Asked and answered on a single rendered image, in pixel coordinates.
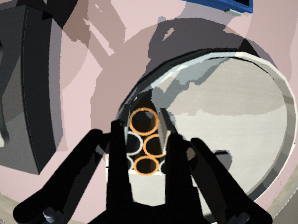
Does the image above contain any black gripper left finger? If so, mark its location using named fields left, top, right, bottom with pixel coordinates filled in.
left=13, top=104, right=137, bottom=224

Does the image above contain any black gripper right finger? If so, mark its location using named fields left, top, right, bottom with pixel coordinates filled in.
left=157, top=108, right=273, bottom=224

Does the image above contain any blue crate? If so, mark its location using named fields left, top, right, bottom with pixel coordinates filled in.
left=181, top=0, right=253, bottom=17

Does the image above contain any bronze bushing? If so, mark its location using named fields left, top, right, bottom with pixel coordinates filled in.
left=143, top=129, right=164, bottom=158
left=129, top=99, right=159, bottom=135
left=133, top=147, right=159, bottom=176

